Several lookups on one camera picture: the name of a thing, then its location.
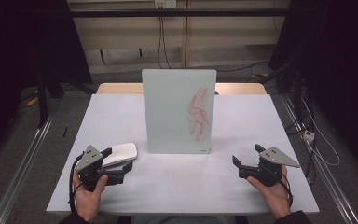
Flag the left hand-held gripper black cable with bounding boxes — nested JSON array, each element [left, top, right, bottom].
[[68, 152, 86, 214]]

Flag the frosted glass whiteboard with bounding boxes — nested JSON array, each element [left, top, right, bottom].
[[141, 68, 218, 155]]

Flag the person's left hand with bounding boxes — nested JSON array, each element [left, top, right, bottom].
[[72, 169, 109, 224]]

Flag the person's right hand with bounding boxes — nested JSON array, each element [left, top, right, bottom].
[[245, 164, 293, 220]]

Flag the black metal stand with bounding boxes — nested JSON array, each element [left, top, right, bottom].
[[35, 71, 65, 129], [259, 60, 316, 188]]

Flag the right hand-held gripper black cable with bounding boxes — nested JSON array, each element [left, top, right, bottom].
[[269, 169, 294, 209]]

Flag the aluminium floor rail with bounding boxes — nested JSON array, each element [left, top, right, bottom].
[[280, 94, 358, 224], [0, 115, 54, 224]]

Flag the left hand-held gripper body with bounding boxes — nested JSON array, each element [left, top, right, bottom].
[[75, 144, 109, 191]]

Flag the wooden table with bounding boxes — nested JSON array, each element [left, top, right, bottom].
[[96, 82, 268, 96]]

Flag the white wall outlet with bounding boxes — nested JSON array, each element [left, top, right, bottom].
[[154, 0, 178, 9]]

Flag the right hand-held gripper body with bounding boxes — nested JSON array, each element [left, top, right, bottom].
[[238, 146, 301, 188]]

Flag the white floor cable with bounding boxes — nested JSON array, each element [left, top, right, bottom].
[[301, 98, 341, 167]]

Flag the white board eraser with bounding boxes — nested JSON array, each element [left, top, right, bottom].
[[102, 142, 139, 169]]

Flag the hand-held gripper black cable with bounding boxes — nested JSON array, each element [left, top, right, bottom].
[[68, 152, 86, 214], [269, 169, 294, 209]]

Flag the black wall cables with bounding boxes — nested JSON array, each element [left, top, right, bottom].
[[157, 15, 172, 70]]

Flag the black horizontal bar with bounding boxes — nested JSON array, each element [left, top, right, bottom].
[[69, 7, 293, 19]]

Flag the white table cover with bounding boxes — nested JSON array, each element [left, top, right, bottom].
[[46, 93, 321, 216]]

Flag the white power strip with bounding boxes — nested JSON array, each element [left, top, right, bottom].
[[302, 130, 316, 143]]

